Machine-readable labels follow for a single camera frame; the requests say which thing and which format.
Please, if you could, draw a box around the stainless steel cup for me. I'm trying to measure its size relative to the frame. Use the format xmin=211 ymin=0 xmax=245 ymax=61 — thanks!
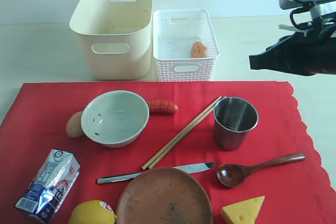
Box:
xmin=213 ymin=97 xmax=259 ymax=151

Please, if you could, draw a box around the cream plastic bin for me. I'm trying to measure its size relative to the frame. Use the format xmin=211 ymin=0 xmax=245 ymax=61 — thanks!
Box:
xmin=69 ymin=0 xmax=153 ymax=80

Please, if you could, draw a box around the brown wooden plate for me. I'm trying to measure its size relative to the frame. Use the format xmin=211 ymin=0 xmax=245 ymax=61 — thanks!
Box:
xmin=116 ymin=167 xmax=214 ymax=223

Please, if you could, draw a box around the yellow cheese wedge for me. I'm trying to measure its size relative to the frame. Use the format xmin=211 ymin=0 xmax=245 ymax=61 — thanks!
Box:
xmin=220 ymin=196 xmax=265 ymax=224

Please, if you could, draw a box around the steel table knife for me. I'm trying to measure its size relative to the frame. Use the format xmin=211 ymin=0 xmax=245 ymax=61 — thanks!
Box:
xmin=96 ymin=162 xmax=215 ymax=184

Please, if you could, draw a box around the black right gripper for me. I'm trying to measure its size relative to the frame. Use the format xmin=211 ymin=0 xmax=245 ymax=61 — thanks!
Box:
xmin=249 ymin=24 xmax=335 ymax=76

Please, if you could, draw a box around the brown egg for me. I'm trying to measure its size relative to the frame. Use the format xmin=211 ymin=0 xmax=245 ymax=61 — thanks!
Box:
xmin=66 ymin=111 xmax=84 ymax=138

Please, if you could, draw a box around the white enamel bowl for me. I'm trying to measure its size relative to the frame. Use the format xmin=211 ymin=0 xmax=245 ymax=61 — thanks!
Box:
xmin=80 ymin=90 xmax=150 ymax=148

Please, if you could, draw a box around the dark wooden spoon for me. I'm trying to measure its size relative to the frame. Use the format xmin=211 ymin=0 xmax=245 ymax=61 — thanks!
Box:
xmin=216 ymin=152 xmax=307 ymax=188

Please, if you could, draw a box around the white woven plastic basket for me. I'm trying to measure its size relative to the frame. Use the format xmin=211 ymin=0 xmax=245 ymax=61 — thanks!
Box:
xmin=153 ymin=9 xmax=220 ymax=81

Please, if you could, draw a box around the red sausage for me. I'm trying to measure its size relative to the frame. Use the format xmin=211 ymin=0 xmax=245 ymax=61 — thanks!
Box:
xmin=147 ymin=100 xmax=178 ymax=114

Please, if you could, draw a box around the blue white milk carton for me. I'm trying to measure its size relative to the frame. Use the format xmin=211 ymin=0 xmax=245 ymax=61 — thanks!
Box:
xmin=14 ymin=149 xmax=80 ymax=223

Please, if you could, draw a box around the red table mat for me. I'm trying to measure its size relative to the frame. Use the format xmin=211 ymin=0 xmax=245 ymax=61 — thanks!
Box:
xmin=1 ymin=81 xmax=335 ymax=223

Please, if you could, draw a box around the yellow lemon with sticker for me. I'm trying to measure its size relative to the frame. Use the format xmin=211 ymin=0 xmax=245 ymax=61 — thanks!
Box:
xmin=68 ymin=200 xmax=117 ymax=223

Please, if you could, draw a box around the orange fried food piece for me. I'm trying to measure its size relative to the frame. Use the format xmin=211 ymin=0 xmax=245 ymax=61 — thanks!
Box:
xmin=191 ymin=41 xmax=207 ymax=58

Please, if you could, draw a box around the upper wooden chopstick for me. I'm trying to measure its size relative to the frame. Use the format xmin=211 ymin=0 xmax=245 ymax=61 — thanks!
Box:
xmin=141 ymin=96 xmax=223 ymax=170

